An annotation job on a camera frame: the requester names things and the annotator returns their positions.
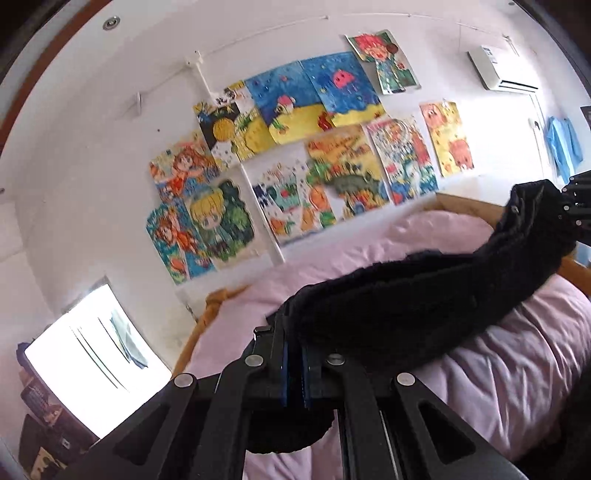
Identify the bright window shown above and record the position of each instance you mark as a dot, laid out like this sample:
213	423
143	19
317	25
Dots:
87	369

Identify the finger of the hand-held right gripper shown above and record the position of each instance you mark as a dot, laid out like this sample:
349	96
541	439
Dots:
579	189
579	224

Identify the black padded jacket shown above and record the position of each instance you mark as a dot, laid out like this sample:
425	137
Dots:
415	300

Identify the pink duvet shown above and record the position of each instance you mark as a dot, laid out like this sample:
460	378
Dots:
485	369

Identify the person's leg in jeans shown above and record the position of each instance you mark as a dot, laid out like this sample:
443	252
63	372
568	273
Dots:
568	438

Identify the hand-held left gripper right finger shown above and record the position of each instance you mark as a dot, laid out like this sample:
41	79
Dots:
308	383

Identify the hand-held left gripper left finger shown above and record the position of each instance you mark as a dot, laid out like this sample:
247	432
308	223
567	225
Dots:
291	378

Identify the white door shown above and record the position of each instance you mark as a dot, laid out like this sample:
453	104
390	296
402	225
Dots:
545	138

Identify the blue hanging garment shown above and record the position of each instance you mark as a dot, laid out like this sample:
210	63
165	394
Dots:
561	143

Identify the group of colourful wall drawings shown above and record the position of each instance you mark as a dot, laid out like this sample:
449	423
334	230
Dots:
323	161

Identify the black keyboard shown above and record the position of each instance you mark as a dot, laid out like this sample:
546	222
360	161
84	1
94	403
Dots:
39	401

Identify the white air conditioner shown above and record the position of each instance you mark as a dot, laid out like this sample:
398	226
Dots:
501	67

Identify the round ceiling light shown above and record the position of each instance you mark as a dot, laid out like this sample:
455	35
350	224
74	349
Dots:
111	22

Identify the white wall hook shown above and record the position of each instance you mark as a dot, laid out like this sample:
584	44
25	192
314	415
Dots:
137	102

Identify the white wall socket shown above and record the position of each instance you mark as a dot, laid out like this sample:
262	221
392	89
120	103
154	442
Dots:
188	309

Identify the wooden bed frame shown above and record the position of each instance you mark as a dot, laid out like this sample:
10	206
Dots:
466	205

